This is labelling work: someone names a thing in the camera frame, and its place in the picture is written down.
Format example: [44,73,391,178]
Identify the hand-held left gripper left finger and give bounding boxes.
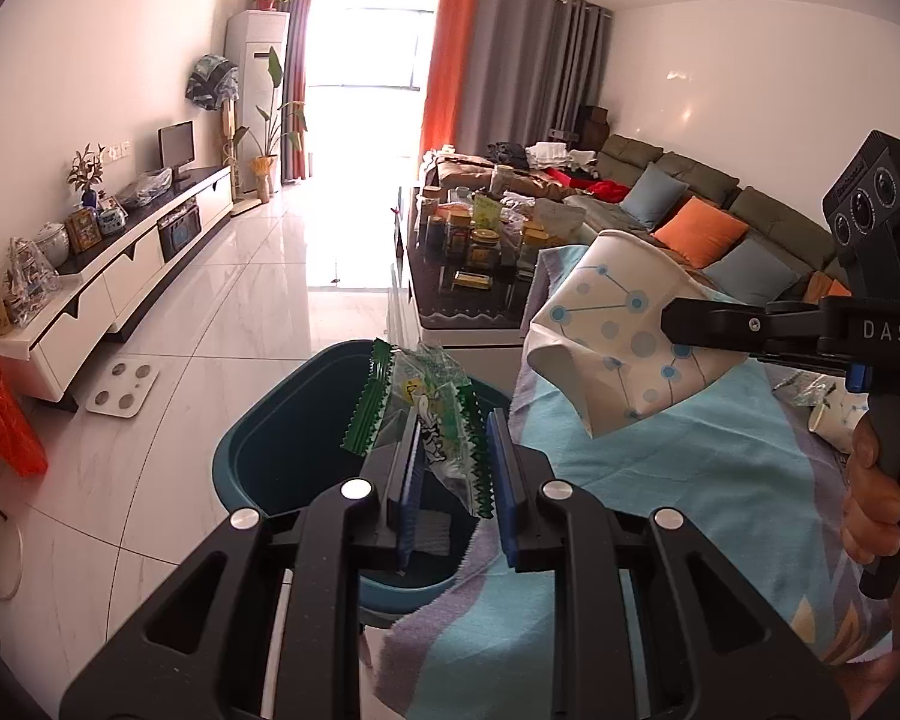
[58,416,425,720]

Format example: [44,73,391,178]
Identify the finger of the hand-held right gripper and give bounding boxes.
[658,298,848,381]

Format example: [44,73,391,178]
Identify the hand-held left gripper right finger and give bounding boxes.
[484,409,850,720]

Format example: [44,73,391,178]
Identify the dotted white paper cup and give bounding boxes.
[525,229,751,440]
[808,382,871,455]

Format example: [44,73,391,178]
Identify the green edged clear snack wrapper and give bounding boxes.
[342,337,496,520]

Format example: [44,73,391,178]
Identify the dark teal plastic bin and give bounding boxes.
[212,340,512,614]

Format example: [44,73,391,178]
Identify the person's right hand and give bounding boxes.
[842,411,900,571]

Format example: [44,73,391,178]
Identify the white paper napkin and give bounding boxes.
[412,514,460,557]

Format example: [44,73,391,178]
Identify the blue grey cushion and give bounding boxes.
[701,238,803,307]
[621,163,691,230]

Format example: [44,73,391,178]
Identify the orange cushion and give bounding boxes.
[802,270,853,301]
[654,197,749,269]

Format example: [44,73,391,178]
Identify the crumpled clear wrapper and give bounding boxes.
[772,371,841,410]

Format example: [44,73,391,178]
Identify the olive green sectional sofa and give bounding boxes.
[570,133,856,302]

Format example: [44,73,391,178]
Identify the teal grey printed blanket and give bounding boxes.
[367,244,897,720]

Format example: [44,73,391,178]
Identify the red cloth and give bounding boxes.
[581,178,640,205]

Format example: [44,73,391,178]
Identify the tan snack bag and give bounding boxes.
[525,199,588,249]

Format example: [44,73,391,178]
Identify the black glass coffee table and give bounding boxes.
[392,184,557,350]

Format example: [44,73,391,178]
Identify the pile of white clothes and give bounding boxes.
[529,141,597,172]

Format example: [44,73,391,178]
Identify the brown cardboard box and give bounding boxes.
[576,105,611,148]

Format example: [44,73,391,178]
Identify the cluster of food jars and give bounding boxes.
[418,191,542,280]

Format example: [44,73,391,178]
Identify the brown ottoman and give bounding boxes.
[422,150,601,202]

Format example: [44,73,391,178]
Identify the white bathroom scale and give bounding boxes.
[85,360,161,416]

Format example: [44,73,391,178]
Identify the white black TV cabinet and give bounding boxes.
[0,165,235,413]

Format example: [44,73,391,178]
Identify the tall leafy plant yellow pot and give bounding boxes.
[232,45,310,196]

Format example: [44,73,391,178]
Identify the orange plastic bag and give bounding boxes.
[0,347,50,478]

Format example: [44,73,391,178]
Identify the clear plastic bag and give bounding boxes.
[119,167,174,208]

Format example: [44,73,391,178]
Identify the small black monitor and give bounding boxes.
[157,121,197,182]

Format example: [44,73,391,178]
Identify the bright balcony window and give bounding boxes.
[304,0,451,166]

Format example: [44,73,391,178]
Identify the model ship in clear case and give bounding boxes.
[5,236,62,328]

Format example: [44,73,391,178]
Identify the white ceramic jar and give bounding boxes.
[36,221,71,270]

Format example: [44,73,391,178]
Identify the white standing air conditioner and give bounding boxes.
[225,10,292,197]

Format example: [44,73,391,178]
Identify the striped grey orange curtain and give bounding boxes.
[259,0,320,185]

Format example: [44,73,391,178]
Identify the leafy sprig in blue vase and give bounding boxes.
[67,143,108,209]

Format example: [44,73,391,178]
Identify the cloth covered standing fan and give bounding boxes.
[186,52,240,166]

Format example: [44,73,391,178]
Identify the ornate picture frame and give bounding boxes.
[64,206,104,254]

